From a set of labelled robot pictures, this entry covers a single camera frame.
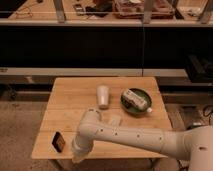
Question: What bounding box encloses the cream sponge block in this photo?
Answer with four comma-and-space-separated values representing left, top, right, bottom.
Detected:
108, 115, 122, 126

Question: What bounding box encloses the white bottle in bowl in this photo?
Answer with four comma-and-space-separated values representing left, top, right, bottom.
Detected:
121, 89, 153, 114

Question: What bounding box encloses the black device on shelf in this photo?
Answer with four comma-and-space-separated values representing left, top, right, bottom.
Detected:
73, 4, 85, 16

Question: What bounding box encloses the white foam cup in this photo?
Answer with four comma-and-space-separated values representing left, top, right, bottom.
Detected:
97, 85, 109, 109

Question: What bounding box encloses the wooden table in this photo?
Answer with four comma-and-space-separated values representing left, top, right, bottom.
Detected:
31, 76, 181, 171

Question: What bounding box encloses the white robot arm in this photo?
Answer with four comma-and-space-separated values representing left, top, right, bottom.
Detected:
71, 109, 213, 171

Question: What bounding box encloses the black standing eraser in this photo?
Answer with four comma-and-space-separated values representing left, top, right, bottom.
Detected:
52, 132, 65, 153

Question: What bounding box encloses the red tray on shelf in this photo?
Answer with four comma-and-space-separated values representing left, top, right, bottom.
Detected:
113, 0, 174, 19

